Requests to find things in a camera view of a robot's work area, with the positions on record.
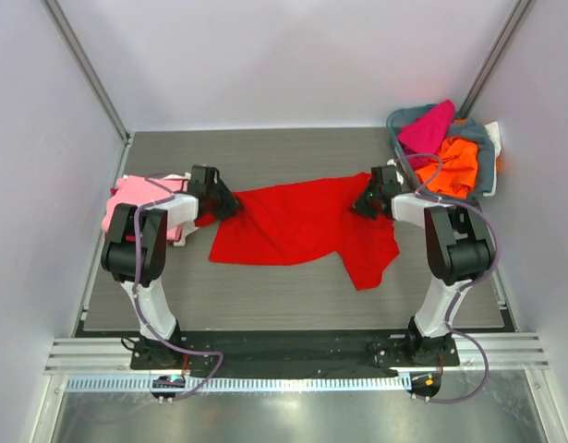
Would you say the red t shirt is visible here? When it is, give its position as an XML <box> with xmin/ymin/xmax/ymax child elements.
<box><xmin>195</xmin><ymin>172</ymin><xmax>400</xmax><ymax>291</ymax></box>

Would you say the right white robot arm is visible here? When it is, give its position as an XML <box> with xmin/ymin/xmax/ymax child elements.
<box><xmin>352</xmin><ymin>165</ymin><xmax>496</xmax><ymax>368</ymax></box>

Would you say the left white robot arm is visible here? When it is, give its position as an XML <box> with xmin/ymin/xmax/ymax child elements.
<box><xmin>101</xmin><ymin>165</ymin><xmax>241</xmax><ymax>369</ymax></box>

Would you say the magenta t shirt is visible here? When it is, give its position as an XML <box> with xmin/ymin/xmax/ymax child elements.
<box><xmin>397</xmin><ymin>100</ymin><xmax>455</xmax><ymax>154</ymax></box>

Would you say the blue laundry basket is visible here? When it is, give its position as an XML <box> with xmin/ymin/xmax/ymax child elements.
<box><xmin>386</xmin><ymin>108</ymin><xmax>482</xmax><ymax>185</ymax></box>

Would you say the orange t shirt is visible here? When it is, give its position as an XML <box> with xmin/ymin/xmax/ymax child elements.
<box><xmin>416</xmin><ymin>136</ymin><xmax>478</xmax><ymax>198</ymax></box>

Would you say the folded pink t shirt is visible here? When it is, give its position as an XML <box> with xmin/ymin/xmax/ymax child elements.
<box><xmin>102</xmin><ymin>175</ymin><xmax>169</xmax><ymax>233</ymax></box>

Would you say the folded crimson t shirt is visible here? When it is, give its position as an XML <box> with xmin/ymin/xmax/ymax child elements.
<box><xmin>102</xmin><ymin>173</ymin><xmax>199</xmax><ymax>245</ymax></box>

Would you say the white t shirt in basket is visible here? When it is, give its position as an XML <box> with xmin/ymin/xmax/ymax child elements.
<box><xmin>484</xmin><ymin>121</ymin><xmax>502</xmax><ymax>159</ymax></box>

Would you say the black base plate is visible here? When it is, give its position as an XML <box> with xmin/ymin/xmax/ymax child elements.
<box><xmin>122</xmin><ymin>329</ymin><xmax>460</xmax><ymax>378</ymax></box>

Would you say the white slotted cable duct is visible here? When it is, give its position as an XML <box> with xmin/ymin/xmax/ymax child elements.
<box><xmin>66</xmin><ymin>374</ymin><xmax>411</xmax><ymax>393</ymax></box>

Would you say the aluminium front rail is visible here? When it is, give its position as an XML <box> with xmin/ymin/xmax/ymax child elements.
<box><xmin>46</xmin><ymin>333</ymin><xmax>550</xmax><ymax>379</ymax></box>

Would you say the right aluminium frame post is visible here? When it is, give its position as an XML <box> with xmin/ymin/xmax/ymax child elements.
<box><xmin>459</xmin><ymin>0</ymin><xmax>536</xmax><ymax>117</ymax></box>

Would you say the aluminium frame post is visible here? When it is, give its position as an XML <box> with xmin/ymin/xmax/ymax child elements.
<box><xmin>42</xmin><ymin>0</ymin><xmax>130</xmax><ymax>145</ymax></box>
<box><xmin>459</xmin><ymin>0</ymin><xmax>536</xmax><ymax>117</ymax></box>

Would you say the left aluminium frame post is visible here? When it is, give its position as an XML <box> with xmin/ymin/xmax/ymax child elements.
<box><xmin>42</xmin><ymin>0</ymin><xmax>130</xmax><ymax>145</ymax></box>

